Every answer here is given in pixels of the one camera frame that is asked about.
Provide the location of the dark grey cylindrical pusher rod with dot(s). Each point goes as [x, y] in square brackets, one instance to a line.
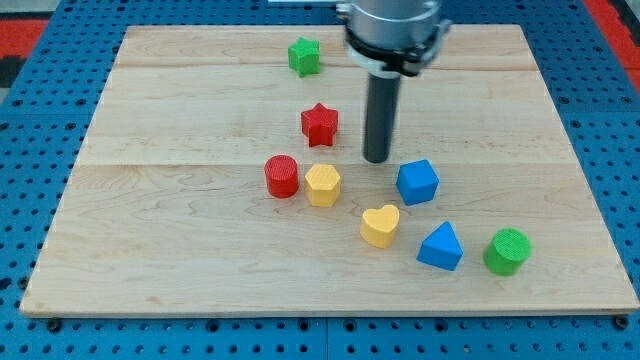
[381, 105]

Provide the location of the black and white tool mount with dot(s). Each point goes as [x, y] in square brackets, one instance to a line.
[393, 63]

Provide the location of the yellow hexagon block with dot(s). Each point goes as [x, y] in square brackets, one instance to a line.
[322, 185]

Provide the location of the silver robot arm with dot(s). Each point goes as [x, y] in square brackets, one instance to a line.
[390, 39]

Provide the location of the red star block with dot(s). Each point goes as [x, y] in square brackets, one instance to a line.
[320, 125]

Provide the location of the green star block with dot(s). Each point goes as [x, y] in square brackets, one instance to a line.
[304, 56]

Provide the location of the blue cube block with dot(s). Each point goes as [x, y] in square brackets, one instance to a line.
[417, 182]

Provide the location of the red cylinder block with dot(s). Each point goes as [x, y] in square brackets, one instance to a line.
[281, 173]

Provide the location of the yellow heart block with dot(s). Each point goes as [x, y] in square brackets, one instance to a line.
[379, 226]

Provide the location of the blue triangle block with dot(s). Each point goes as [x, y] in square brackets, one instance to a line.
[441, 248]

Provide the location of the light wooden board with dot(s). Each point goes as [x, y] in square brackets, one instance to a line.
[167, 214]

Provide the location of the green cylinder block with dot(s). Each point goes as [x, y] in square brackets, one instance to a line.
[507, 252]

